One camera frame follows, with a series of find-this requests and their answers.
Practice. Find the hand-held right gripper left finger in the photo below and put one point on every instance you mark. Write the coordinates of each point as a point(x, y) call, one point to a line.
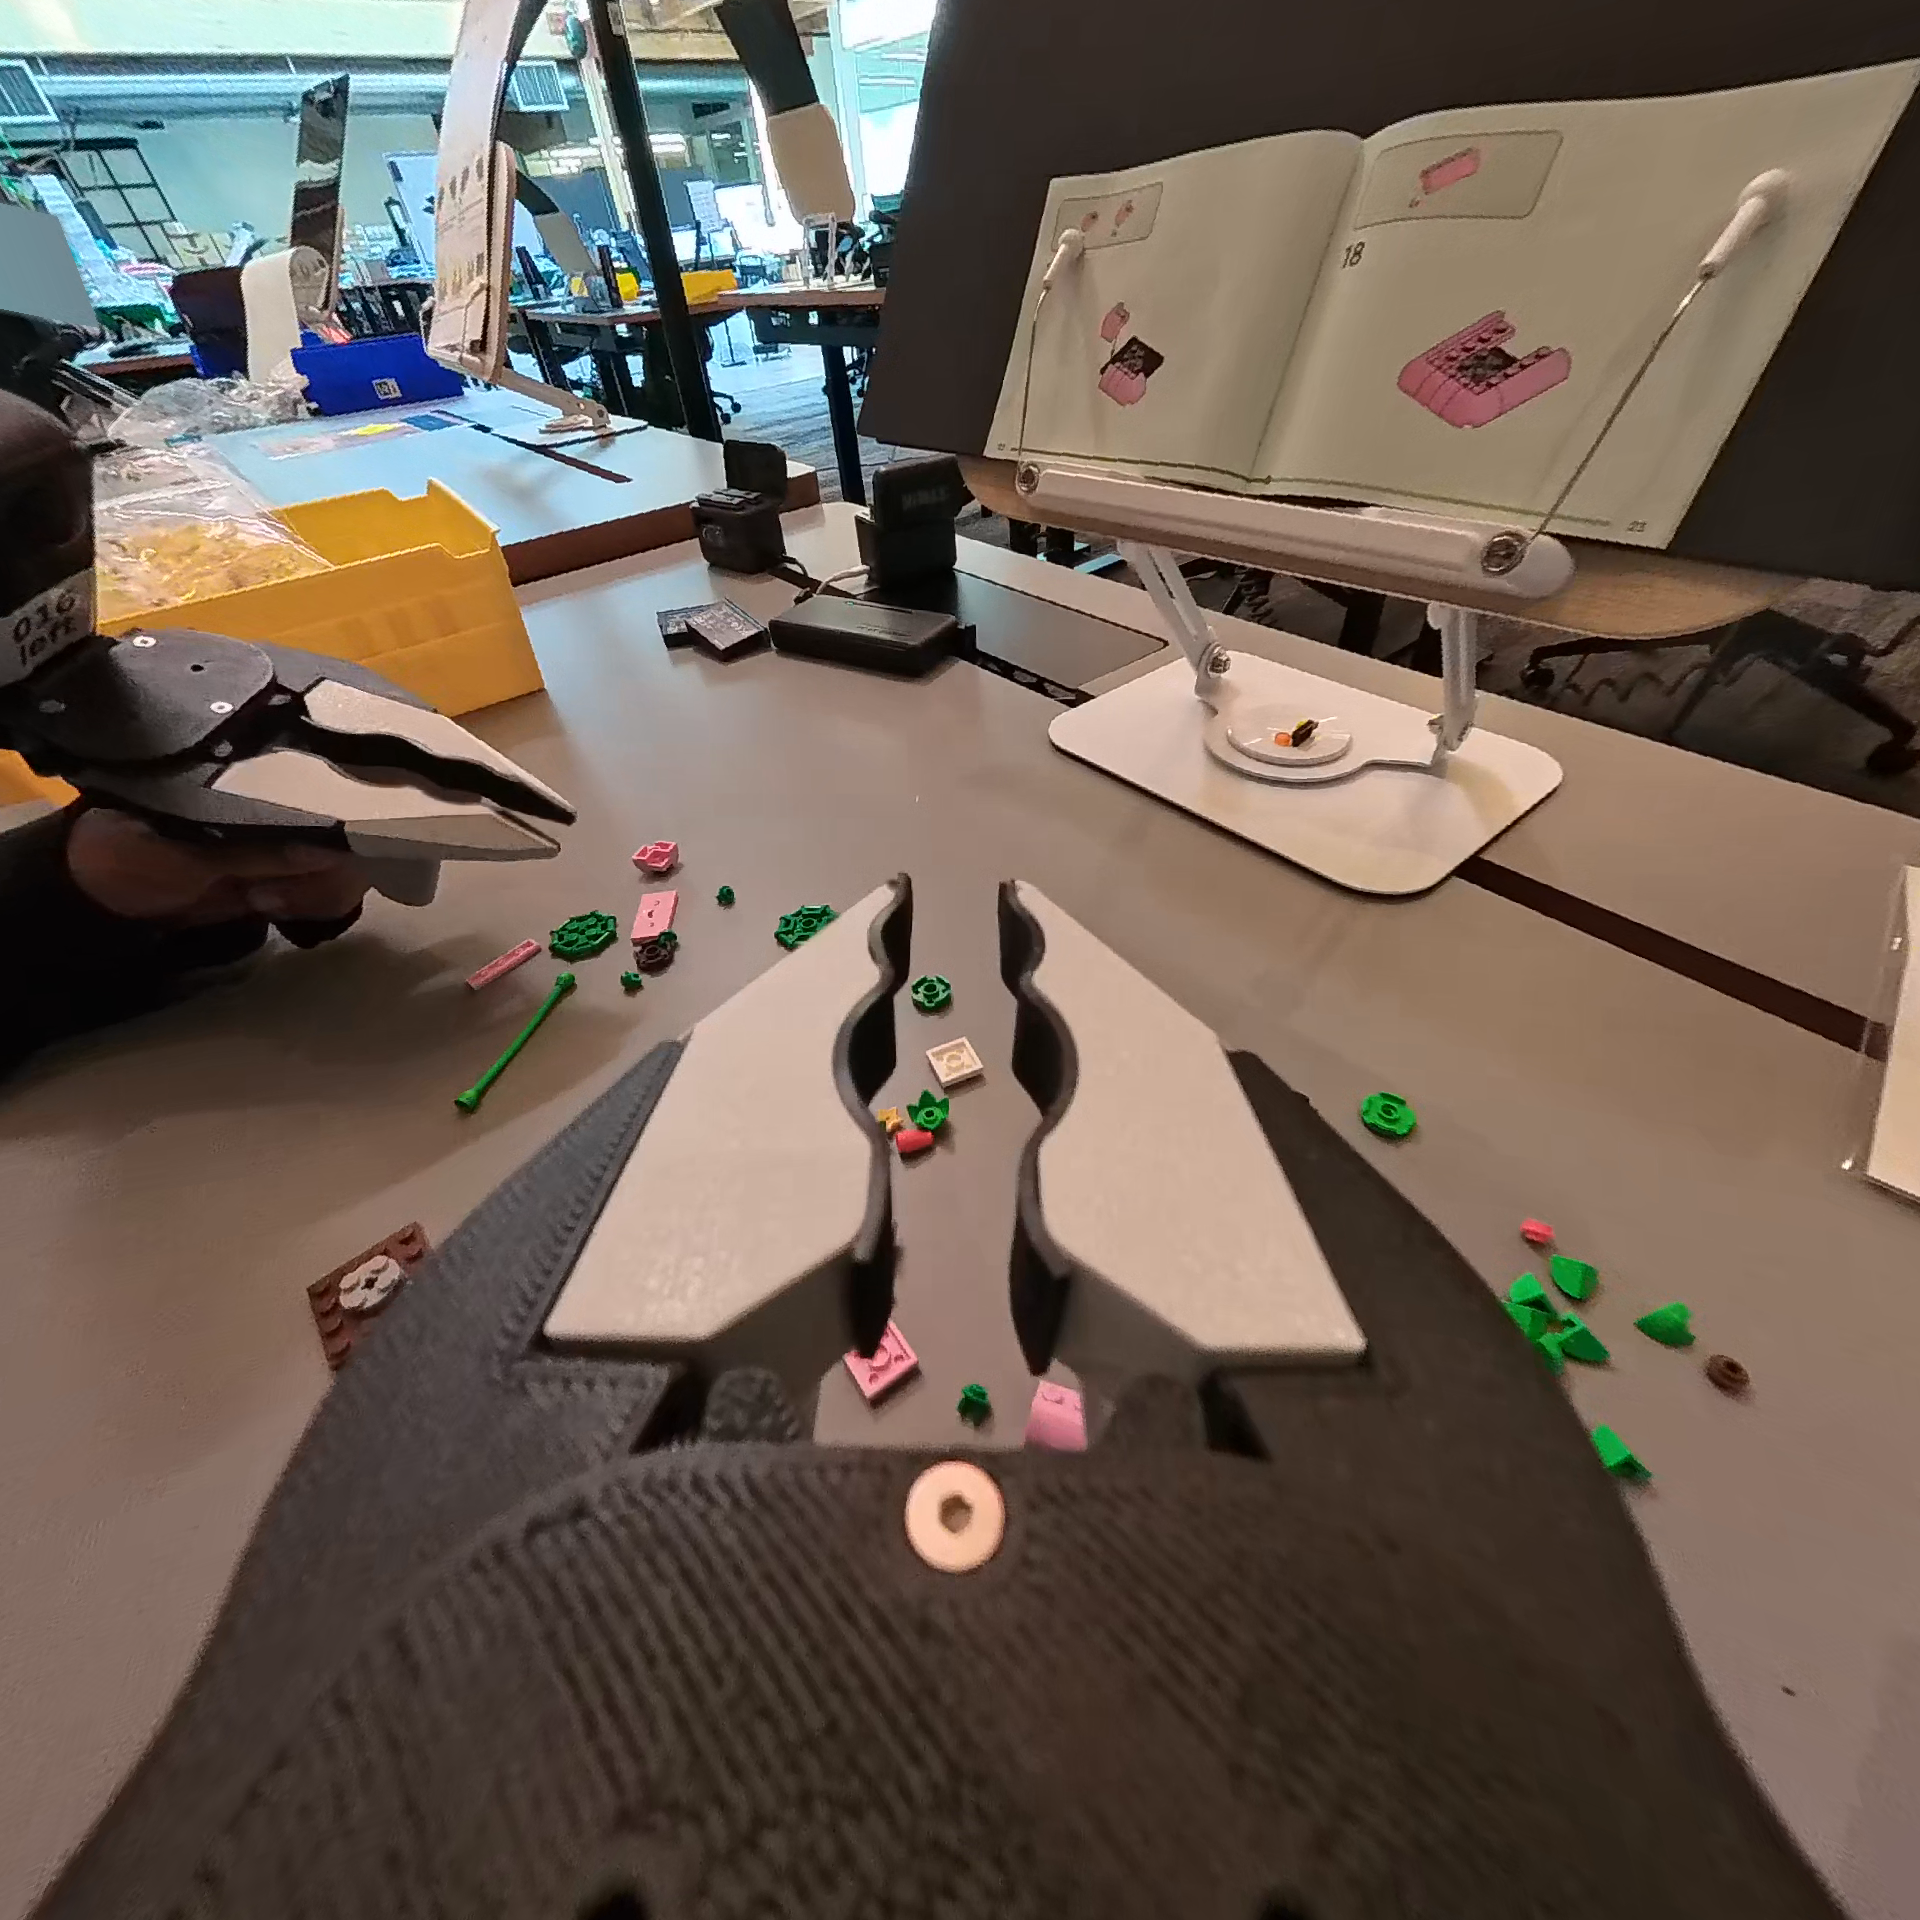
point(722, 1200)

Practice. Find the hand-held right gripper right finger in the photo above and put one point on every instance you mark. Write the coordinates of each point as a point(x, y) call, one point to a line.
point(1183, 1215)

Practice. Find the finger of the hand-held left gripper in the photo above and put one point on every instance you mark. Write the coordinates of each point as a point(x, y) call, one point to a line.
point(372, 818)
point(385, 719)

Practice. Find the grey round tile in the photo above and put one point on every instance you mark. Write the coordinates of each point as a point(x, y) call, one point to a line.
point(371, 1284)

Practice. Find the brown square plate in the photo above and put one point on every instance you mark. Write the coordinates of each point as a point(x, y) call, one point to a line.
point(347, 1322)

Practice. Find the person's left forearm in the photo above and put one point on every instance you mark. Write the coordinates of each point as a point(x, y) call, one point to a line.
point(91, 991)

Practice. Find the person's left hand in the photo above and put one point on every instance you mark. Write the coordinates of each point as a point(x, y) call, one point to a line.
point(194, 878)

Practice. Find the yellow plastic bin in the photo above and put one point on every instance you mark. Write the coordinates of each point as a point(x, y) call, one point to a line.
point(403, 601)

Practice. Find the thin pink tile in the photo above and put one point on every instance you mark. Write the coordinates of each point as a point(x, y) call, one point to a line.
point(504, 967)

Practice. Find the clear plastic bag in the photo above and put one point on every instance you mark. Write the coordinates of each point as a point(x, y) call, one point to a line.
point(194, 510)

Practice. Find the green spiky leaf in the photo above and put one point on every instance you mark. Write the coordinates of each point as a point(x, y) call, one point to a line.
point(928, 1114)

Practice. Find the pink square single-stud plate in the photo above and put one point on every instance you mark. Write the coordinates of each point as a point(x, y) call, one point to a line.
point(879, 1360)

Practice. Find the green web piece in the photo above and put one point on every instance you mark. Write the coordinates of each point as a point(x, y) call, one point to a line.
point(804, 925)
point(583, 934)

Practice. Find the green stick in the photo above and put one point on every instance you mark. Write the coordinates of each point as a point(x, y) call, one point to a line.
point(517, 1045)

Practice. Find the white square tile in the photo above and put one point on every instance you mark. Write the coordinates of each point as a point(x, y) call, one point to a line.
point(956, 1064)

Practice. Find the pink face tile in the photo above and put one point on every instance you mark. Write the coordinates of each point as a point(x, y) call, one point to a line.
point(653, 914)

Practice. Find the black flat cards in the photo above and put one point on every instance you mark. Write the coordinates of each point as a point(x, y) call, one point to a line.
point(712, 628)

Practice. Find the blue plastic bin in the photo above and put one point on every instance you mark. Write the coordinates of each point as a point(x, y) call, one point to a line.
point(367, 373)

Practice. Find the pile of green slopes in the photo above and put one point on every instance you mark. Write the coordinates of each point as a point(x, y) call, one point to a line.
point(1574, 1275)

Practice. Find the white book stand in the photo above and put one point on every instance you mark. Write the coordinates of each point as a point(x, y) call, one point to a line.
point(1323, 810)

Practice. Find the black flat box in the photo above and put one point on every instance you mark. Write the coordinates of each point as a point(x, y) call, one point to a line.
point(862, 637)

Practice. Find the book stand with booklet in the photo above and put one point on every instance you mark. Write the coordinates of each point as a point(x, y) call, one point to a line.
point(473, 195)

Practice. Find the black upright device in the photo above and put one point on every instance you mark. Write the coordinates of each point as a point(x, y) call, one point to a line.
point(910, 519)

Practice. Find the small brown stud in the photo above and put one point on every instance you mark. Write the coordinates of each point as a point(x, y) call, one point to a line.
point(1729, 1373)

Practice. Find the black pole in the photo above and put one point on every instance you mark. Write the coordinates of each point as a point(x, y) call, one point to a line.
point(646, 195)

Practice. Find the paper in clear sleeve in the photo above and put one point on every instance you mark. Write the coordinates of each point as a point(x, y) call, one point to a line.
point(1898, 1035)

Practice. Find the open instruction booklet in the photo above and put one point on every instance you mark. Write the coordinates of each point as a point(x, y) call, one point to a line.
point(1502, 300)

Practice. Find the black divider panel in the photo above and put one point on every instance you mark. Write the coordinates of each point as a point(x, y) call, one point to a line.
point(1202, 92)

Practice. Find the black camera case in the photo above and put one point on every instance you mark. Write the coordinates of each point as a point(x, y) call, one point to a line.
point(737, 532)

